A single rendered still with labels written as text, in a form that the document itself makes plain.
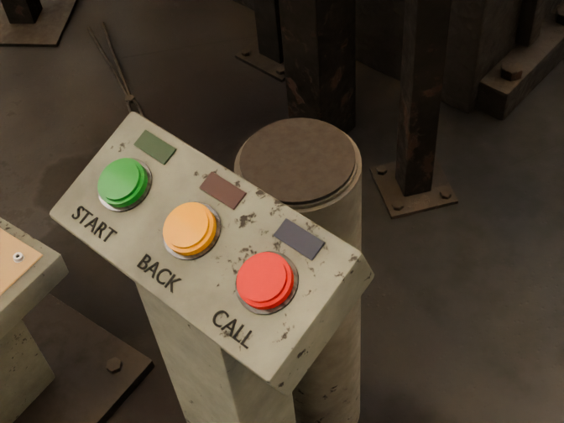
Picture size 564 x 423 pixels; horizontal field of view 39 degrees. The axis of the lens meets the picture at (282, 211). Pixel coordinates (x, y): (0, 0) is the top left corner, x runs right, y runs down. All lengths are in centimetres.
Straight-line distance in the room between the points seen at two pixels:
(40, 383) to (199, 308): 68
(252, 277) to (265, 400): 22
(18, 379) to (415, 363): 56
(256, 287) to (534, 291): 81
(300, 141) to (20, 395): 62
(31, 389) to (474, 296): 68
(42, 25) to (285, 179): 123
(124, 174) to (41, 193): 89
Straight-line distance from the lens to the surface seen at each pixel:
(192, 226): 59
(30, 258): 102
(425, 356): 122
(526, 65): 157
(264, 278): 55
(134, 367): 123
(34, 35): 187
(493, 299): 129
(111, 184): 63
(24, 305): 101
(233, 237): 58
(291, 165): 74
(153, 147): 64
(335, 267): 55
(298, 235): 57
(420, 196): 140
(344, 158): 75
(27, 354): 117
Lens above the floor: 106
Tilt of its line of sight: 50 degrees down
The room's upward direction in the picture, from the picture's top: 6 degrees counter-clockwise
